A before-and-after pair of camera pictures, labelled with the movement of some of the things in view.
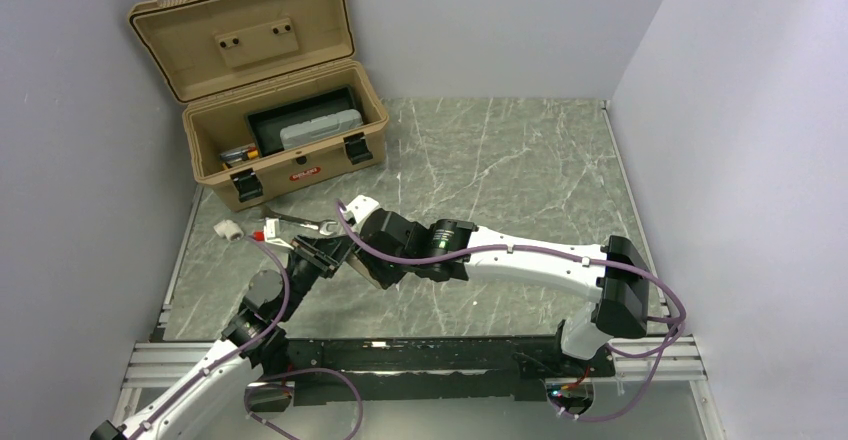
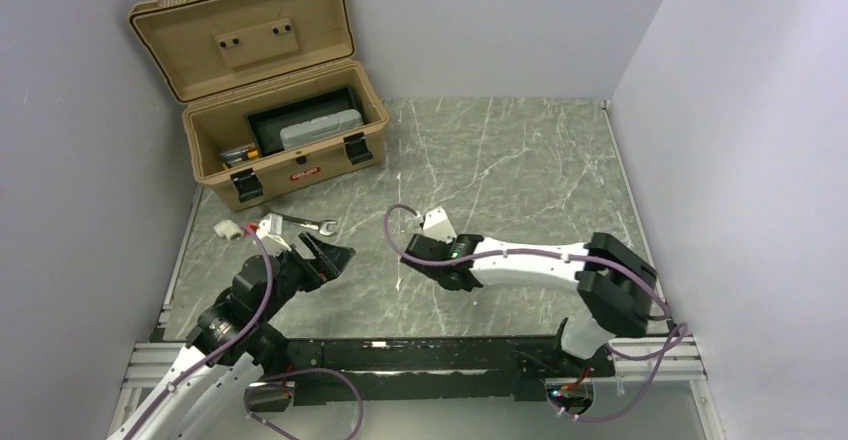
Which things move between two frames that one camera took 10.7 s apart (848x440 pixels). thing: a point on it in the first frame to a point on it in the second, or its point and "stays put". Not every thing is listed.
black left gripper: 324,253 stays put
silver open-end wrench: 310,225 stays put
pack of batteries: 237,155 stays put
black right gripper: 369,257 to 451,242
